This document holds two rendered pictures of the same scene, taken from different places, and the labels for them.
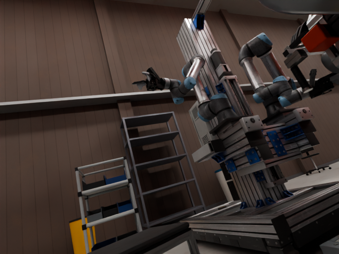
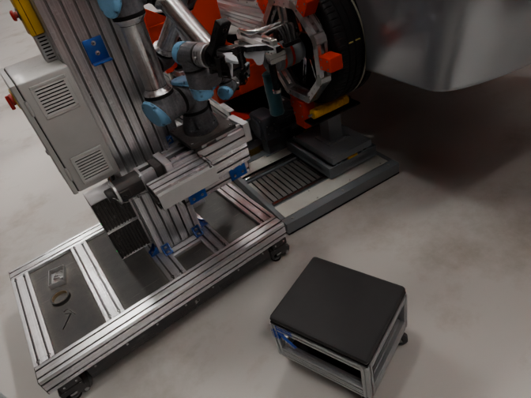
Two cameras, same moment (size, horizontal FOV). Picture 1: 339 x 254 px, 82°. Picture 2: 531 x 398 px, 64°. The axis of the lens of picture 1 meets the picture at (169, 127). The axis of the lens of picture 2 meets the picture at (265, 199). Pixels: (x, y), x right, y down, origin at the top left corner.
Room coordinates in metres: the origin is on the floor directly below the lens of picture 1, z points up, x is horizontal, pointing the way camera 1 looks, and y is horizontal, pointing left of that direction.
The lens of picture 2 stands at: (1.21, 1.29, 1.62)
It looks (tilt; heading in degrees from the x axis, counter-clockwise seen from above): 37 degrees down; 268
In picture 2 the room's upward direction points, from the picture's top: 15 degrees counter-clockwise
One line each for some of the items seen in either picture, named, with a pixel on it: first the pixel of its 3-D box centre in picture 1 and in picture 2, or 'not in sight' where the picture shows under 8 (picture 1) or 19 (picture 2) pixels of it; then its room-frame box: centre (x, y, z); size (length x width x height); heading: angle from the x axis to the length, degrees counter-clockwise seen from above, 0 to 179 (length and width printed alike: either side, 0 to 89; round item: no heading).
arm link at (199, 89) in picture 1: (199, 89); (144, 55); (1.45, -0.33, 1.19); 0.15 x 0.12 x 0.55; 39
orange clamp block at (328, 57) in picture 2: (320, 38); (330, 61); (0.67, -0.66, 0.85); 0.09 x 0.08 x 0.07; 109
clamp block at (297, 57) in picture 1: (295, 58); (276, 55); (0.91, -0.73, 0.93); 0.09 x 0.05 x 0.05; 19
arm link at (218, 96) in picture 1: (220, 103); (188, 92); (1.35, -0.41, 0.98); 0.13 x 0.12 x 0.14; 39
